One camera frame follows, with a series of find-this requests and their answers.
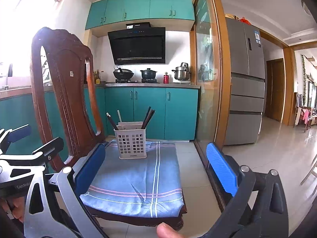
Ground black chopstick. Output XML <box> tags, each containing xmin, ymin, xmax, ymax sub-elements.
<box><xmin>106</xmin><ymin>112</ymin><xmax>119</xmax><ymax>131</ymax></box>

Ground white utensil holder basket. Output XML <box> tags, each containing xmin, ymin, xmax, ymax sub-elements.
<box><xmin>114</xmin><ymin>121</ymin><xmax>147</xmax><ymax>160</ymax></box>

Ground silver patterned chopstick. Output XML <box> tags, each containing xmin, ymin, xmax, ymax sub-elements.
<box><xmin>117</xmin><ymin>110</ymin><xmax>122</xmax><ymax>123</ymax></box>

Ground red brown chopstick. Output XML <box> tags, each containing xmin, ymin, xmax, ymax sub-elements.
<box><xmin>144</xmin><ymin>110</ymin><xmax>155</xmax><ymax>129</ymax></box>

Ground teal lower kitchen cabinets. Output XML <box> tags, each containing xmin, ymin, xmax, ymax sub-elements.
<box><xmin>0</xmin><ymin>86</ymin><xmax>200</xmax><ymax>174</ymax></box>

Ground teal kitchen cabinets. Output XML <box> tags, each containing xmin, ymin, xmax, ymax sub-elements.
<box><xmin>85</xmin><ymin>0</ymin><xmax>195</xmax><ymax>30</ymax></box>
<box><xmin>0</xmin><ymin>86</ymin><xmax>200</xmax><ymax>174</ymax></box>

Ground teal upper kitchen cabinets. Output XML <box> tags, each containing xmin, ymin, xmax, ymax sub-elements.
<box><xmin>85</xmin><ymin>0</ymin><xmax>195</xmax><ymax>30</ymax></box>

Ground left hand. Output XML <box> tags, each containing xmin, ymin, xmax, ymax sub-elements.
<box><xmin>1</xmin><ymin>197</ymin><xmax>25</xmax><ymax>224</ymax></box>

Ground right hand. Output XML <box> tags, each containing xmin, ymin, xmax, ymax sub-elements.
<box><xmin>156</xmin><ymin>222</ymin><xmax>184</xmax><ymax>238</ymax></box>

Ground blue striped cloth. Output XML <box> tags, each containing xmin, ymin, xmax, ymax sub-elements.
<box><xmin>80</xmin><ymin>140</ymin><xmax>184</xmax><ymax>218</ymax></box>

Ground carved wooden chair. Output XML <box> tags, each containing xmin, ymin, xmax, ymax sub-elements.
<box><xmin>31</xmin><ymin>27</ymin><xmax>186</xmax><ymax>230</ymax></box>

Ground oil bottles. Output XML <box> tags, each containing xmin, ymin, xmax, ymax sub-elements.
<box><xmin>94</xmin><ymin>70</ymin><xmax>101</xmax><ymax>84</ymax></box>

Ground glass sliding door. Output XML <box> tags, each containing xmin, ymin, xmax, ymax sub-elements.
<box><xmin>190</xmin><ymin>0</ymin><xmax>231</xmax><ymax>157</ymax></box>

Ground steel stock pot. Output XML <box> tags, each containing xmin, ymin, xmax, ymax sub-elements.
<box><xmin>172</xmin><ymin>62</ymin><xmax>191</xmax><ymax>81</ymax></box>

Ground black wok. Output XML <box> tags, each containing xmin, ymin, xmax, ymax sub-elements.
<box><xmin>113</xmin><ymin>67</ymin><xmax>134</xmax><ymax>80</ymax></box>

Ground red canister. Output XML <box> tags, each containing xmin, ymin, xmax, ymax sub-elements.
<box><xmin>163</xmin><ymin>72</ymin><xmax>169</xmax><ymax>84</ymax></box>

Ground gas stove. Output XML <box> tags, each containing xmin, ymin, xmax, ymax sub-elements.
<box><xmin>115</xmin><ymin>79</ymin><xmax>158</xmax><ymax>83</ymax></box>

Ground black clay pot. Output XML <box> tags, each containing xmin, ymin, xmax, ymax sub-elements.
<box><xmin>141</xmin><ymin>68</ymin><xmax>156</xmax><ymax>80</ymax></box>

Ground grey refrigerator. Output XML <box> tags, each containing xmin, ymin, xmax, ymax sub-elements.
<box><xmin>224</xmin><ymin>18</ymin><xmax>265</xmax><ymax>146</ymax></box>

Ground black range hood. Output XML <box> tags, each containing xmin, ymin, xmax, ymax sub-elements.
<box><xmin>108</xmin><ymin>23</ymin><xmax>165</xmax><ymax>66</ymax></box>

